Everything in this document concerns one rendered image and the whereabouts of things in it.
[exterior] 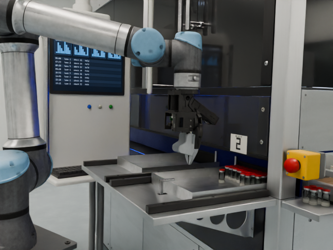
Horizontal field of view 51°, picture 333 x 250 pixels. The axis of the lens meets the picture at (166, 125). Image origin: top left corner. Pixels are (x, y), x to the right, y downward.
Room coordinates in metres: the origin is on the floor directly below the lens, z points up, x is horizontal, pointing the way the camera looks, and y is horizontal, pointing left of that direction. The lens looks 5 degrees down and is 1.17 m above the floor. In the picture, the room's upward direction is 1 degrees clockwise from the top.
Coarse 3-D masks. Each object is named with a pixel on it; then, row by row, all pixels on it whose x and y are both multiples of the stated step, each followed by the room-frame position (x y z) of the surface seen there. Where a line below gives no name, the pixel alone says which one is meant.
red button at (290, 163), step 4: (288, 160) 0.92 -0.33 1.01; (292, 160) 0.92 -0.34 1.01; (296, 160) 0.92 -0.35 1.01; (284, 164) 0.93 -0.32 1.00; (288, 164) 0.92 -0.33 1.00; (292, 164) 0.91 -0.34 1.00; (296, 164) 0.91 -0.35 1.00; (284, 168) 0.94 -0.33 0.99; (288, 168) 0.92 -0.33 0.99; (292, 168) 0.91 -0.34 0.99; (296, 168) 0.91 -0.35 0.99; (288, 172) 0.92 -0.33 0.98; (292, 172) 0.91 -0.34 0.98
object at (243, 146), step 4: (232, 136) 1.19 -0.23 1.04; (236, 136) 1.17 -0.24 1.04; (240, 136) 1.15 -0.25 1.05; (244, 136) 1.13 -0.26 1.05; (232, 140) 1.19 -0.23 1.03; (236, 140) 1.17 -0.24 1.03; (244, 140) 1.13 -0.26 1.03; (232, 144) 1.19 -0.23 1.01; (240, 144) 1.15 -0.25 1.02; (244, 144) 1.13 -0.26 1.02; (232, 148) 1.18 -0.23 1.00; (240, 148) 1.15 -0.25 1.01; (244, 148) 1.13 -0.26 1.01; (240, 152) 1.15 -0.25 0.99; (244, 152) 1.13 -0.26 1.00
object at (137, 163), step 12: (120, 156) 1.46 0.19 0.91; (132, 156) 1.48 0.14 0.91; (144, 156) 1.51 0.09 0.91; (156, 156) 1.54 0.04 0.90; (168, 156) 1.56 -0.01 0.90; (180, 156) 1.59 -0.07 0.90; (132, 168) 1.30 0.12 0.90; (144, 168) 1.23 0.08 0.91; (156, 168) 1.25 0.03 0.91; (168, 168) 1.27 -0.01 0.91; (180, 168) 1.30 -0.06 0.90
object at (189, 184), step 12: (204, 168) 1.25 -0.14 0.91; (216, 168) 1.27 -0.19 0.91; (156, 180) 1.12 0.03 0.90; (180, 180) 1.19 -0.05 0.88; (192, 180) 1.20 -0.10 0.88; (204, 180) 1.20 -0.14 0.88; (216, 180) 1.21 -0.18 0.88; (228, 180) 1.21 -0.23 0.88; (180, 192) 0.98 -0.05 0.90; (192, 192) 0.92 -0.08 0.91; (204, 192) 0.94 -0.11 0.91; (216, 192) 0.96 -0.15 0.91; (228, 192) 0.98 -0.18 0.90
